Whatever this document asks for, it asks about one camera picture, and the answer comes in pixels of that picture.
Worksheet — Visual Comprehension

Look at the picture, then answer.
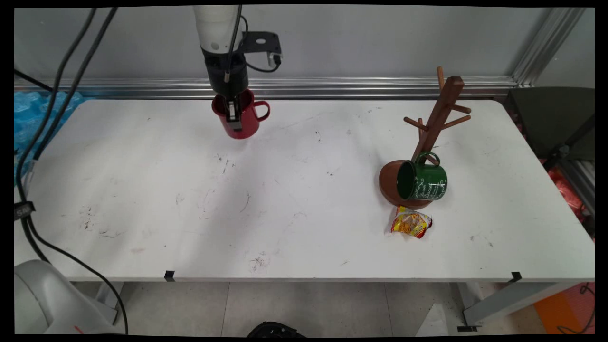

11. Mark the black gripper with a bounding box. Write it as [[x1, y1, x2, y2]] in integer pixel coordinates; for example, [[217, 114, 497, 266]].
[[203, 47, 249, 132]]

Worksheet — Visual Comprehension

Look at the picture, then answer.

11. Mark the red enamel mug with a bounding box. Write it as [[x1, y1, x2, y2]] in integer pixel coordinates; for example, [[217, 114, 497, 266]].
[[211, 89, 270, 140]]

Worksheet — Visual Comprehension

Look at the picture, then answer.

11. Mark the green mug with white script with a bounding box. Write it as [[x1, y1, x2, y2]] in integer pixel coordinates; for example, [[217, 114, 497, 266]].
[[397, 151, 448, 201]]

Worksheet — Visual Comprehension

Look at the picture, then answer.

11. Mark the blue foam mat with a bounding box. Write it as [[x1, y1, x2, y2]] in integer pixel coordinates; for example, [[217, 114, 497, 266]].
[[14, 91, 86, 179]]

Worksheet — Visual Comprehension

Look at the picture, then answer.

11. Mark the brown wooden mug tree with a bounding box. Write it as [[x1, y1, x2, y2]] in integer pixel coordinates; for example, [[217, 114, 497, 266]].
[[379, 66, 472, 210]]

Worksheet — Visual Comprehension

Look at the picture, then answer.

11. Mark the yellow red snack packet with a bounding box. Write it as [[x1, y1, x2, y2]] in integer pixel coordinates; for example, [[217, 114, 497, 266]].
[[390, 206, 433, 239]]

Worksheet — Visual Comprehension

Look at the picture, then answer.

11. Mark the grey table leg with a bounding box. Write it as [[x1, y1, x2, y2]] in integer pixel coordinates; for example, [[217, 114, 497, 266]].
[[95, 282, 125, 323], [463, 282, 570, 327]]

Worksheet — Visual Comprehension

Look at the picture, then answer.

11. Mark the black round floor object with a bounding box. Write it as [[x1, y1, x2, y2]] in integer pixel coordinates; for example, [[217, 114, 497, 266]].
[[247, 322, 307, 338]]

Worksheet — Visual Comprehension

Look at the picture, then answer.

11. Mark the white angled board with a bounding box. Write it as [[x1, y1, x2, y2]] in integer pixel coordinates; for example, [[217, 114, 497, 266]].
[[416, 304, 449, 337]]

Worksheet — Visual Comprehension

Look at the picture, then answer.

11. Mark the red foam mat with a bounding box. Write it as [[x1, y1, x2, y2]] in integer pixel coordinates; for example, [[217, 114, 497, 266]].
[[541, 159, 586, 223]]

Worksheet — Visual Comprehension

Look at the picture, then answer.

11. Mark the orange red floor mat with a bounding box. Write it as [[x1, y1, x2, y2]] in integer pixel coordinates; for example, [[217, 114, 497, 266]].
[[534, 283, 595, 334]]

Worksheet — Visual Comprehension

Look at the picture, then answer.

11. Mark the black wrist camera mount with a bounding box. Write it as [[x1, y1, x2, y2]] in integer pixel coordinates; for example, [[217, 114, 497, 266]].
[[242, 31, 284, 67]]

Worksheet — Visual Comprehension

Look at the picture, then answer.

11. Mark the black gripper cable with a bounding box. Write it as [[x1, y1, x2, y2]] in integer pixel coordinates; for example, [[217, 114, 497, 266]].
[[223, 5, 244, 84]]

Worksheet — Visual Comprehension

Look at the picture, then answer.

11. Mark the long aluminium frame rail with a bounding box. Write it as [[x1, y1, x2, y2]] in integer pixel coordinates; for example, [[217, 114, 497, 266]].
[[14, 77, 518, 99]]

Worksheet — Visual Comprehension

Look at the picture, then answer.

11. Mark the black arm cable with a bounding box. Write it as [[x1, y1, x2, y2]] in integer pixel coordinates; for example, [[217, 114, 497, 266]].
[[14, 7, 98, 264], [14, 7, 130, 335]]

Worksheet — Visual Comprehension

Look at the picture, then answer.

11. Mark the black slanted cable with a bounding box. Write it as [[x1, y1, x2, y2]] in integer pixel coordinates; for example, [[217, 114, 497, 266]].
[[14, 69, 54, 93]]

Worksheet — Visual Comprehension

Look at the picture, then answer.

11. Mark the aluminium corner post rail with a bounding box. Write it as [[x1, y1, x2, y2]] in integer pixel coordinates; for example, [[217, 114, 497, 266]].
[[511, 7, 587, 87]]

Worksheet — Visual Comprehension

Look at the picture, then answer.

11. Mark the aluminium side frame rail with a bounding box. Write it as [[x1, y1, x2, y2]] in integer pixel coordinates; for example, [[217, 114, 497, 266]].
[[560, 159, 595, 214]]

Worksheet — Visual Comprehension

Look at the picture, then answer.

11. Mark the thin black floor cable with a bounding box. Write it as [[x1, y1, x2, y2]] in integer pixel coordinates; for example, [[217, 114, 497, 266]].
[[556, 283, 595, 334]]

